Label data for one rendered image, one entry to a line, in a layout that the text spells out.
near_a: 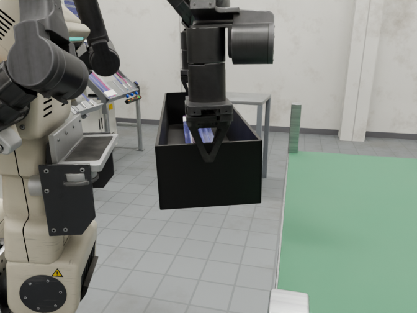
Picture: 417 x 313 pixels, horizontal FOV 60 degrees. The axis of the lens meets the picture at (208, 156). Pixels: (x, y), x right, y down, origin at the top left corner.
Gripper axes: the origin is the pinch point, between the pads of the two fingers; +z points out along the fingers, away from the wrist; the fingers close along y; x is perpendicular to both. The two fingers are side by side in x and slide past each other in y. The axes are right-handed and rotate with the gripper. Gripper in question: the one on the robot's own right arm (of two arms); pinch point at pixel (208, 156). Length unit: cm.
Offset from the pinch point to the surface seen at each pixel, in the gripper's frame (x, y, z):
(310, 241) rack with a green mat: -17.3, -1.8, 15.8
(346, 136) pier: -213, 383, 105
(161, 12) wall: 21, 490, -55
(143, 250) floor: 30, 148, 109
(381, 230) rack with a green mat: -31.5, 0.6, 16.0
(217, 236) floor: -18, 161, 109
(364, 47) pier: -222, 379, -5
